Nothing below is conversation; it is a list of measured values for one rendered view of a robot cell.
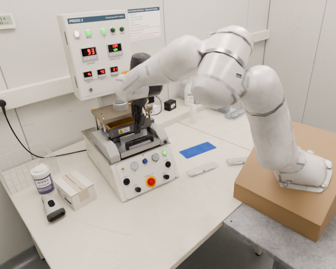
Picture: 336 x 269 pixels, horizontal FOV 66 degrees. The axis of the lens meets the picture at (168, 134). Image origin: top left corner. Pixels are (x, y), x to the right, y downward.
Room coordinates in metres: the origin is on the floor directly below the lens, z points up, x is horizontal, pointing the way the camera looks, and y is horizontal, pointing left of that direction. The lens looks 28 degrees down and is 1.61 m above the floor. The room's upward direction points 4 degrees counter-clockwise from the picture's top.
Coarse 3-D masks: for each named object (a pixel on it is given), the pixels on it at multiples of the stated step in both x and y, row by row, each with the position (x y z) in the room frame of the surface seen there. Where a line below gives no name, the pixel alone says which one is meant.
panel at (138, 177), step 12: (144, 156) 1.10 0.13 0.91; (168, 156) 1.15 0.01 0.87; (120, 168) 1.03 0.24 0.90; (144, 168) 1.07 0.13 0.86; (156, 168) 1.10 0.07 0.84; (168, 168) 1.12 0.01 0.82; (120, 180) 1.00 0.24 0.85; (132, 180) 1.02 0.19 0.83; (144, 180) 1.04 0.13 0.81; (156, 180) 1.06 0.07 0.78; (168, 180) 1.09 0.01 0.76; (132, 192) 0.99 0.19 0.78; (144, 192) 1.01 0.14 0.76
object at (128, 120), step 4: (120, 120) 1.23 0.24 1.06; (124, 120) 1.23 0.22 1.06; (128, 120) 1.23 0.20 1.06; (132, 120) 1.22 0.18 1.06; (108, 124) 1.19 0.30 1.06; (112, 124) 1.19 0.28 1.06; (116, 124) 1.18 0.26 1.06; (120, 124) 1.18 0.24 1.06; (124, 124) 1.19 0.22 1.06; (108, 128) 1.17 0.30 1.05; (112, 128) 1.15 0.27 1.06
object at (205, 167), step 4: (204, 164) 1.20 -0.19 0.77; (208, 164) 1.19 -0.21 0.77; (212, 164) 1.19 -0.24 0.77; (216, 164) 1.19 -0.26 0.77; (196, 168) 1.16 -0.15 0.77; (200, 168) 1.16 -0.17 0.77; (204, 168) 1.16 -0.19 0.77; (208, 168) 1.16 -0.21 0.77; (188, 172) 1.13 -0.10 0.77; (192, 172) 1.13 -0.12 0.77; (196, 172) 1.13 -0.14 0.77; (200, 172) 1.12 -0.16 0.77
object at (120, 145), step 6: (144, 132) 1.20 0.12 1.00; (120, 138) 1.13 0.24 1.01; (126, 138) 1.14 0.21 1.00; (132, 138) 1.16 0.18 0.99; (156, 138) 1.17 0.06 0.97; (120, 144) 1.14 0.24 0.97; (138, 144) 1.12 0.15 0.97; (144, 144) 1.12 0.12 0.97; (150, 144) 1.13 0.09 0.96; (156, 144) 1.15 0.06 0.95; (120, 150) 1.08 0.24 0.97; (126, 150) 1.07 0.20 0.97; (132, 150) 1.08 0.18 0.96; (138, 150) 1.10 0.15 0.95; (126, 156) 1.06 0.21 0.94
